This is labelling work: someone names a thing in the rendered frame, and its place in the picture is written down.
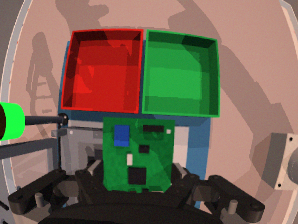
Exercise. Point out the green circuit board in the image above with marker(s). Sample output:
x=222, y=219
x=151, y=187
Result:
x=137, y=154

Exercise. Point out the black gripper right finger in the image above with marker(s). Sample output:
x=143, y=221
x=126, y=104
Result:
x=237, y=206

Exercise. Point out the red open-top bin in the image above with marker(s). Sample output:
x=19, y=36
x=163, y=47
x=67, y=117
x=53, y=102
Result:
x=102, y=72

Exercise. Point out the green bin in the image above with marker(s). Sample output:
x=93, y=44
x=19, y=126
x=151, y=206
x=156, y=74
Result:
x=183, y=75

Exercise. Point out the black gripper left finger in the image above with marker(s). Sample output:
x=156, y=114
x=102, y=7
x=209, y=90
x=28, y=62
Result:
x=35, y=201

